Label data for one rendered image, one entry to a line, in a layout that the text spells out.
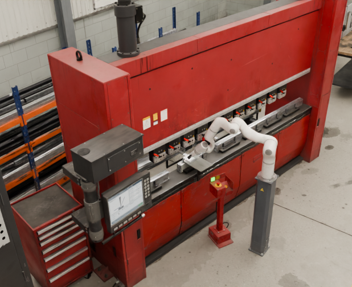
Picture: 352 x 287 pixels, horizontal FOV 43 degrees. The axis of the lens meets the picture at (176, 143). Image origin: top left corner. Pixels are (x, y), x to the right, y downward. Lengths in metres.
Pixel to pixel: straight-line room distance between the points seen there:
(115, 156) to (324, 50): 3.45
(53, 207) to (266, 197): 2.07
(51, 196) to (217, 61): 2.09
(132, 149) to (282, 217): 2.76
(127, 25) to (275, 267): 2.93
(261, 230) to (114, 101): 2.25
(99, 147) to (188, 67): 1.39
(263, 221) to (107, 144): 2.14
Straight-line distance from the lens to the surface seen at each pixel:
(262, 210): 4.68
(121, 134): 3.35
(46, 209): 4.30
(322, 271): 5.08
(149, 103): 3.99
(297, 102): 6.10
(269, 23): 4.97
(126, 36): 3.74
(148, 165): 4.72
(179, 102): 4.26
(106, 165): 3.19
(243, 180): 5.52
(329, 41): 5.82
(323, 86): 6.05
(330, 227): 5.60
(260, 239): 4.94
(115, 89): 3.43
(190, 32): 4.33
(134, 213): 3.61
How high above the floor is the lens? 3.65
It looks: 32 degrees down
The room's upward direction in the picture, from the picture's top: 1 degrees counter-clockwise
